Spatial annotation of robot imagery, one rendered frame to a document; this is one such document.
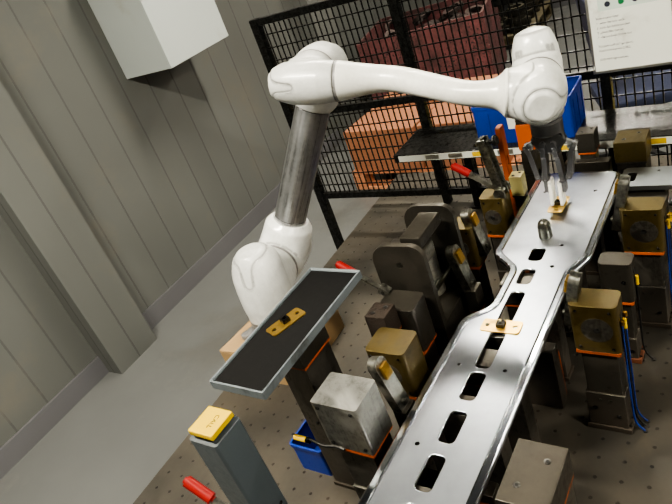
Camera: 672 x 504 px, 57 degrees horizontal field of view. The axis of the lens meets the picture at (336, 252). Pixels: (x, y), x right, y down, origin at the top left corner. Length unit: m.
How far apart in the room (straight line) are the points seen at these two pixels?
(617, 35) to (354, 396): 1.37
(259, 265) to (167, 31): 2.23
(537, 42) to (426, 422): 0.84
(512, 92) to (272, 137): 3.70
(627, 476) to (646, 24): 1.23
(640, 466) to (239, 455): 0.81
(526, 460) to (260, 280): 0.99
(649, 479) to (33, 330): 2.97
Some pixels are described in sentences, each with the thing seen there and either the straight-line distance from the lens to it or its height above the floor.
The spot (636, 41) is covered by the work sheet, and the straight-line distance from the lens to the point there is 2.05.
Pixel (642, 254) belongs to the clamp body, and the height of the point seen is 0.92.
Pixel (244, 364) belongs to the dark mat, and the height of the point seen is 1.16.
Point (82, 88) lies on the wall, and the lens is 3.83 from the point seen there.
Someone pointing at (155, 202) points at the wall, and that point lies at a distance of 4.03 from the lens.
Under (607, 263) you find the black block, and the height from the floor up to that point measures 0.99.
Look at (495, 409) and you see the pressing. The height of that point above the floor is 1.00.
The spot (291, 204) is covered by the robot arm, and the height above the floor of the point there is 1.12.
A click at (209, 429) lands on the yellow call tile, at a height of 1.16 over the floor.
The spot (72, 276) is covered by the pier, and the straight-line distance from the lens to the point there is 3.52.
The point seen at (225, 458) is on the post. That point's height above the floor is 1.11.
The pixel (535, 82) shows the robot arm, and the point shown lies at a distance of 1.31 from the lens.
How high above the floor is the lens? 1.84
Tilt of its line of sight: 28 degrees down
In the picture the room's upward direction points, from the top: 21 degrees counter-clockwise
